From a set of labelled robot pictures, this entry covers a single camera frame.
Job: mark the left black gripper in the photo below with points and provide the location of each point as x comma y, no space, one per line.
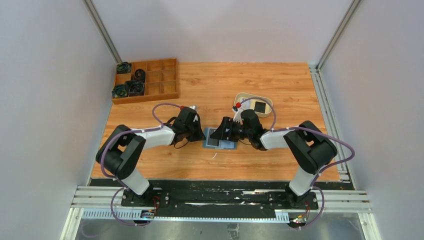
196,126

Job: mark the black card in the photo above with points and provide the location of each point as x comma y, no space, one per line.
260,107

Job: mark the blue card holder wallet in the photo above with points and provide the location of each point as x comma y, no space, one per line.
223,144

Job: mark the black coiled item bottom-left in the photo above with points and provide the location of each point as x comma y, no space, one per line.
119,91

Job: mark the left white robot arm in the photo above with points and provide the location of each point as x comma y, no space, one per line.
120,154

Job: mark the cream oval tray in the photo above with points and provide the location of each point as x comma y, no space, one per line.
254,102

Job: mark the wooden compartment organizer box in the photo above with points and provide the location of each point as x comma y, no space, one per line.
162,81

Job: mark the grey striped card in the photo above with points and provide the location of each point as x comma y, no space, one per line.
212,143

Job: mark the large black coiled item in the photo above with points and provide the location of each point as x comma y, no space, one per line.
134,88

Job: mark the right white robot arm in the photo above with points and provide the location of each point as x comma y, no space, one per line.
311,149

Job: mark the black coiled item top-left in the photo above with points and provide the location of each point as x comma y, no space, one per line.
123,68

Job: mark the black coiled item middle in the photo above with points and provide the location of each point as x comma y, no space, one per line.
140,75

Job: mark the white printed card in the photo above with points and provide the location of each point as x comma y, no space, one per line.
245,104

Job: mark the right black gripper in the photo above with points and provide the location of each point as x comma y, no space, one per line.
227,129

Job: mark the black mounting base rail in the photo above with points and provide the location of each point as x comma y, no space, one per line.
201,199

